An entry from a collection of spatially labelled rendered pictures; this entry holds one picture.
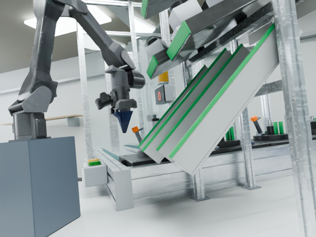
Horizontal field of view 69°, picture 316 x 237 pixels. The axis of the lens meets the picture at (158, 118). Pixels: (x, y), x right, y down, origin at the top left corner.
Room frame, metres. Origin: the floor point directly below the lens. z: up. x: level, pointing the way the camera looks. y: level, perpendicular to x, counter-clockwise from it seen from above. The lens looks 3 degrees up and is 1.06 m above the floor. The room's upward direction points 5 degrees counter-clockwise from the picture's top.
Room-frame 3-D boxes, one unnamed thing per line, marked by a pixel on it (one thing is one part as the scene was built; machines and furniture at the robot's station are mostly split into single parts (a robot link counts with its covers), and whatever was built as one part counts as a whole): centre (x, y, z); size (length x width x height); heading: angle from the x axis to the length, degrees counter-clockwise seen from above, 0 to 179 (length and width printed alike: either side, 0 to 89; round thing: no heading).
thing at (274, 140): (0.97, -0.46, 1.01); 0.24 x 0.24 x 0.13; 19
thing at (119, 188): (1.02, 0.24, 0.91); 0.89 x 0.06 x 0.11; 19
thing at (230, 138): (0.89, -0.23, 1.01); 0.24 x 0.24 x 0.13; 19
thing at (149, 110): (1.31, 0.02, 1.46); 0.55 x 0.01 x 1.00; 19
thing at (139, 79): (0.81, 0.09, 1.27); 0.12 x 0.08 x 0.11; 142
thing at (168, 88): (1.03, -0.04, 1.29); 0.12 x 0.05 x 0.25; 19
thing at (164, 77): (1.03, -0.04, 1.28); 0.05 x 0.05 x 0.05
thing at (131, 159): (0.81, 0.01, 0.96); 0.24 x 0.24 x 0.02; 19
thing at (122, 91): (0.78, 0.12, 1.17); 0.19 x 0.06 x 0.08; 19
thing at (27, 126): (0.54, 0.30, 1.09); 0.07 x 0.07 x 0.06; 72
